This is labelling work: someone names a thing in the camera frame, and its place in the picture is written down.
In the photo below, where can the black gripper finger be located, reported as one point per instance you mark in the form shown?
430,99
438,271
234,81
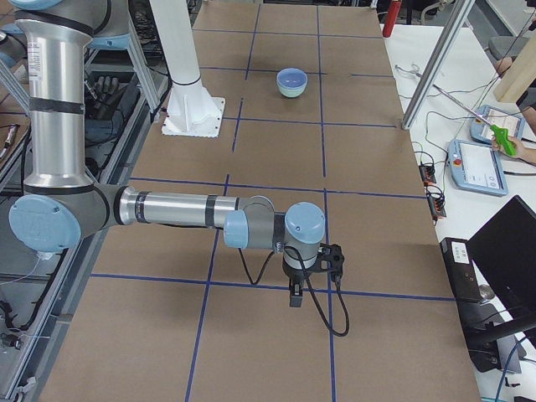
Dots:
295,293

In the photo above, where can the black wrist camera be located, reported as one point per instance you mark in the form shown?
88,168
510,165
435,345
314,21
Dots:
330,260

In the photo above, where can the metal reacher grabber tool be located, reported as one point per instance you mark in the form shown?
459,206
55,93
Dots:
499,134

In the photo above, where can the far teach pendant tablet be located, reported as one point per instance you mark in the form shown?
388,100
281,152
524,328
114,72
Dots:
482,133

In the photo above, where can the black power strip right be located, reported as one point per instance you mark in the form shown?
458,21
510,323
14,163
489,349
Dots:
436,201

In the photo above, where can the black power strip left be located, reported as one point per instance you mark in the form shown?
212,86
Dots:
427,168

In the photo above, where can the black power strip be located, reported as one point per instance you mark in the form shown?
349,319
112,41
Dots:
436,201
427,168

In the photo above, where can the blue bowl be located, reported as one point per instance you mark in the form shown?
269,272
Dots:
291,79

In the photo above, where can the black monitor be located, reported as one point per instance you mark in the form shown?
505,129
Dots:
503,250

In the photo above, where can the black desktop box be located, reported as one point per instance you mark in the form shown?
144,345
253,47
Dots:
460,270

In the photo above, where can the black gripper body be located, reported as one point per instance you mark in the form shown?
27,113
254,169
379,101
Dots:
294,275

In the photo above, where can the green bowl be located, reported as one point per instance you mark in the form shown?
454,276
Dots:
291,92

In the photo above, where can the aluminium frame post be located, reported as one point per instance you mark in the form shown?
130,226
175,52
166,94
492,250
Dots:
442,48

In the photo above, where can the person hand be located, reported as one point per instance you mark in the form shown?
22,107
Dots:
521,152

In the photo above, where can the white pedestal column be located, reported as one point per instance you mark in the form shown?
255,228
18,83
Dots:
191,110

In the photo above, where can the teach pendant tablet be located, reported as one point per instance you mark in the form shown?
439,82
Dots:
475,167
482,133

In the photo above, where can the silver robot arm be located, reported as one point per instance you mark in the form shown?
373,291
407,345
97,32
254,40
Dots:
62,204

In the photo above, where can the near teach pendant tablet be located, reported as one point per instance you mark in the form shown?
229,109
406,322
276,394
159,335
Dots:
475,167

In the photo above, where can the red cylinder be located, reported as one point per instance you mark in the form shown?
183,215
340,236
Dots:
391,18

